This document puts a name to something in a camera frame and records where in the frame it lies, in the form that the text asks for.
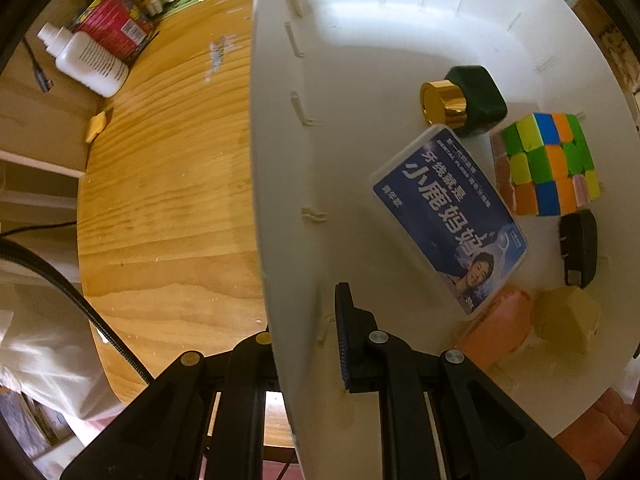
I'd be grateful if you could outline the white cloth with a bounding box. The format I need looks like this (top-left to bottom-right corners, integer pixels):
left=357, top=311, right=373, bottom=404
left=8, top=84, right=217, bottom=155
left=0, top=260, right=126, bottom=421

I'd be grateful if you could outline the brown cardboard sheet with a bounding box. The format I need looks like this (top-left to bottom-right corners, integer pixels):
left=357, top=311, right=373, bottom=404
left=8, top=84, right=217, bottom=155
left=570, top=0, right=616, bottom=41

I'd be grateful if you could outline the small yellow eraser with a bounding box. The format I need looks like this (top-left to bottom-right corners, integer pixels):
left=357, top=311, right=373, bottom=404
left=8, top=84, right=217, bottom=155
left=85, top=109, right=113, bottom=144

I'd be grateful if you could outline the red printed box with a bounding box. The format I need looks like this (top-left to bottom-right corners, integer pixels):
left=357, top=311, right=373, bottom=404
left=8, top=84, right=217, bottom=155
left=70, top=0, right=156, bottom=66

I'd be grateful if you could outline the colourful puzzle cube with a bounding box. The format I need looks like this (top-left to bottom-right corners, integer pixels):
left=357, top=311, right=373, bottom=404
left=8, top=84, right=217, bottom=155
left=490, top=111, right=603, bottom=217

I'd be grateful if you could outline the orange rounded plastic object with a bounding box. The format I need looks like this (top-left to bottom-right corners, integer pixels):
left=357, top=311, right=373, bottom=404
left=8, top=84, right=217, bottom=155
left=460, top=284, right=533, bottom=368

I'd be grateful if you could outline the black charger plug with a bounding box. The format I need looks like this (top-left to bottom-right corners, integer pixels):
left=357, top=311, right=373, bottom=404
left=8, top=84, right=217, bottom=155
left=557, top=208, right=598, bottom=289

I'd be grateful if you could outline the thin black cable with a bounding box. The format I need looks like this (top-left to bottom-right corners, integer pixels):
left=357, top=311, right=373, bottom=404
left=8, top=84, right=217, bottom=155
left=0, top=222, right=76, bottom=236

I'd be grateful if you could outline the white plastic storage bin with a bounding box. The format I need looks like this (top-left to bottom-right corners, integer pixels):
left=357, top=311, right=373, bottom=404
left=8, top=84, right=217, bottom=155
left=248, top=0, right=640, bottom=466

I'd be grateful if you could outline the blue dental floss box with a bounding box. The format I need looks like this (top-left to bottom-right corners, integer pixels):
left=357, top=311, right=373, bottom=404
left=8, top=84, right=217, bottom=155
left=371, top=122, right=530, bottom=317

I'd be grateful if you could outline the white plastic bottle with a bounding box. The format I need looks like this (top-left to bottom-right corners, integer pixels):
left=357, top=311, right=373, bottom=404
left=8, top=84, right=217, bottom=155
left=37, top=22, right=130, bottom=98

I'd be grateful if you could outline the pale yellow block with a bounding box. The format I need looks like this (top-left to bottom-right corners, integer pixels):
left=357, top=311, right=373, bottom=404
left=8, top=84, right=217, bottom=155
left=531, top=285, right=602, bottom=358

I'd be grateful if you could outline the black braided cable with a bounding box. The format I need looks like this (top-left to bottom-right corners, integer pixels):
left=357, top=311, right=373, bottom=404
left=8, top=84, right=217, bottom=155
left=0, top=240, right=153, bottom=388

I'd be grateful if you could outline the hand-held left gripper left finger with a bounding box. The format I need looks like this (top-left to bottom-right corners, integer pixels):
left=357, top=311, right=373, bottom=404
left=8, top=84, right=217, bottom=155
left=60, top=330, right=296, bottom=480

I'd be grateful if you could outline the green perfume bottle gold cap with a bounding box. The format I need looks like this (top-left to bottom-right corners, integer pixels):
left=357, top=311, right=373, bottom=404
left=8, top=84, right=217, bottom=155
left=420, top=65, right=507, bottom=139

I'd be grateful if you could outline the beige letter print bag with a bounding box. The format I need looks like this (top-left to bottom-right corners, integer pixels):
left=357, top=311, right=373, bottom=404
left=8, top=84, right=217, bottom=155
left=600, top=25, right=640, bottom=91

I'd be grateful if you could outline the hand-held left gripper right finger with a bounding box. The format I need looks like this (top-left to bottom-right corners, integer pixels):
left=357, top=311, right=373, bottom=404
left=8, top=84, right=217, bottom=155
left=334, top=282, right=586, bottom=480

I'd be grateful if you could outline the grey cable plug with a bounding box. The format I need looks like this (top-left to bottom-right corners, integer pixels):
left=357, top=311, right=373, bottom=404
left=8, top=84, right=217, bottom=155
left=22, top=37, right=55, bottom=93

